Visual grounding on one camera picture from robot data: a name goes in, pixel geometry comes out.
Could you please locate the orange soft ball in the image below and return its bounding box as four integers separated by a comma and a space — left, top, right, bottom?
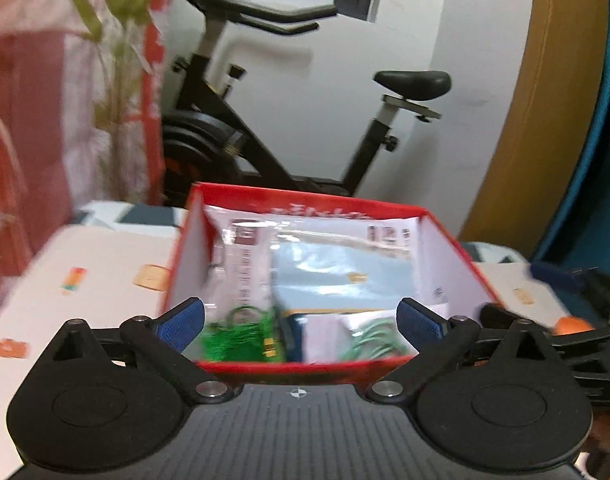
555, 316, 596, 337

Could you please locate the bagged green cable coil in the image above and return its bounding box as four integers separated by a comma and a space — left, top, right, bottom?
199, 305, 282, 364

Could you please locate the blue curtain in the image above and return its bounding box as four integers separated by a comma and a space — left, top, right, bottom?
532, 0, 610, 286

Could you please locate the white printed table cover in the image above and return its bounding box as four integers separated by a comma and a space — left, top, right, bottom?
0, 199, 568, 480

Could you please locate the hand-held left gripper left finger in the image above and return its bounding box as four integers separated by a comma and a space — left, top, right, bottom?
46, 297, 235, 406

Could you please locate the wooden door frame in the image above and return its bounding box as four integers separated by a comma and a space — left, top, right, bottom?
457, 0, 610, 261

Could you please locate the black exercise bike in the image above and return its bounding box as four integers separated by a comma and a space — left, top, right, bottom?
157, 0, 453, 208

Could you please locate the red cardboard box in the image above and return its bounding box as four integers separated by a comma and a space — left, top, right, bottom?
160, 181, 503, 386

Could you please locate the bagged pale green cable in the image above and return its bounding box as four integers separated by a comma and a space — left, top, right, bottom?
304, 309, 417, 365

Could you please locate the pink printed backdrop curtain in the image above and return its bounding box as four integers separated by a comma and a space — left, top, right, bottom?
0, 0, 183, 333

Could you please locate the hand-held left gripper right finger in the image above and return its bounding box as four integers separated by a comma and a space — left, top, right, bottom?
367, 297, 556, 406

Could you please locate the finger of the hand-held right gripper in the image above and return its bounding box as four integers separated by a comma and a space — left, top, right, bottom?
529, 261, 603, 293
477, 302, 556, 335

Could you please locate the clear bag with red label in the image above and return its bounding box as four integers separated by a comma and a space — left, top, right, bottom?
204, 206, 282, 322

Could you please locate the clear plastic packet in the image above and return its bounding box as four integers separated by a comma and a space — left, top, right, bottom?
267, 216, 425, 315

